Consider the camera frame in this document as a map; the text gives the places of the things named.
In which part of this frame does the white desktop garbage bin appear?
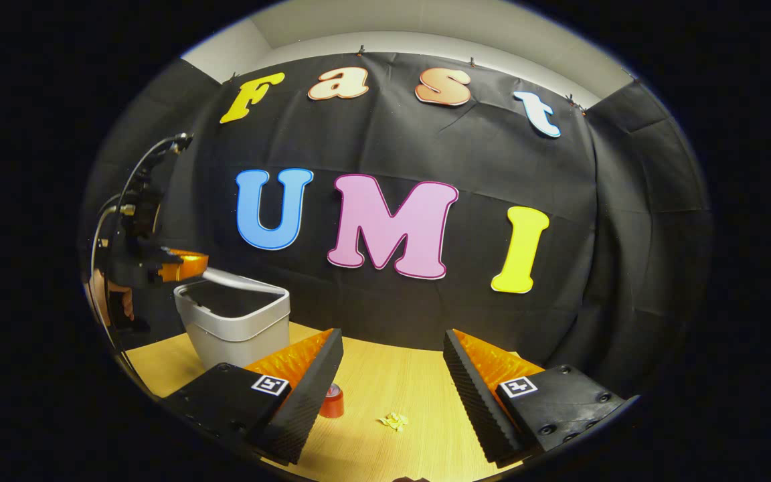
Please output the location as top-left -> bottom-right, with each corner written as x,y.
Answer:
173,268 -> 291,371

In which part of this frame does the red pop can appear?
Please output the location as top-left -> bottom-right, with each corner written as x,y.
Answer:
319,384 -> 345,419

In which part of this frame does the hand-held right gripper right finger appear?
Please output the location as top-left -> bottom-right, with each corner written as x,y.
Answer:
442,328 -> 627,468

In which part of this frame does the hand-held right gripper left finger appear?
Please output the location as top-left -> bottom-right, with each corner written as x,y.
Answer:
161,328 -> 345,466

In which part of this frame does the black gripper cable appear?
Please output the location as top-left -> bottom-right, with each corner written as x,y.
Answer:
90,133 -> 193,386

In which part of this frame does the wooden desktop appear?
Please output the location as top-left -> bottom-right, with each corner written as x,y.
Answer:
121,321 -> 547,482

